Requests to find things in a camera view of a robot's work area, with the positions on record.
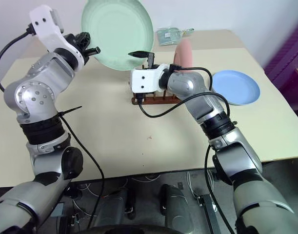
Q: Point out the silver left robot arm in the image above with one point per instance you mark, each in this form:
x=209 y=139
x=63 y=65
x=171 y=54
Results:
x=36 y=92

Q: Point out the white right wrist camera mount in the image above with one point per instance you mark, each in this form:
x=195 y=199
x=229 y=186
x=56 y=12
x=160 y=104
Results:
x=144 y=79

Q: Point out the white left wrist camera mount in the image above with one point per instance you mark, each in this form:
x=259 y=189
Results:
x=50 y=31

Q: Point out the dark rounded robot body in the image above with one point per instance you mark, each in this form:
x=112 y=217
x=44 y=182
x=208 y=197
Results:
x=134 y=230

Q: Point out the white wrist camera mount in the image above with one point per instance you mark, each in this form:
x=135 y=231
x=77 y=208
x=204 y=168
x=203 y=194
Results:
x=50 y=31
x=144 y=79

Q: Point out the pink plate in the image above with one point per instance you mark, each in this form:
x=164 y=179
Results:
x=184 y=54

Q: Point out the purple perforated panel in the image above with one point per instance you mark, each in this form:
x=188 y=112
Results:
x=290 y=63

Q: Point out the dark grey robot leg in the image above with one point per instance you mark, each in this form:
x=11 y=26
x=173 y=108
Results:
x=175 y=207
x=114 y=207

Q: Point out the wooden dish rack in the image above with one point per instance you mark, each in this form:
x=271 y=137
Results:
x=161 y=100

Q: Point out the green plate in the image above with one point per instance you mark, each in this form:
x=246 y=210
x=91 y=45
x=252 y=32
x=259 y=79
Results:
x=119 y=31

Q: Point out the clear plastic bag with contents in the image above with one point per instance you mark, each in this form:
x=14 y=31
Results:
x=169 y=36

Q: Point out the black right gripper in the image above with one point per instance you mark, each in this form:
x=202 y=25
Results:
x=150 y=59

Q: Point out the blue plate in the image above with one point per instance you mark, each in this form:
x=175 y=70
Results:
x=236 y=86

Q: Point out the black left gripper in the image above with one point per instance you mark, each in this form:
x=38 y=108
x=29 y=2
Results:
x=79 y=40

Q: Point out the black metal bar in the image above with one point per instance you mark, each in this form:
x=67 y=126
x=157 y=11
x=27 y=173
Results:
x=211 y=214

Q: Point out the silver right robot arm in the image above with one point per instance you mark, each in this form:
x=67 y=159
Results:
x=204 y=102

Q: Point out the black zip tie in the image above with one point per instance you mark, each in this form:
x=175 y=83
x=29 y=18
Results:
x=69 y=110

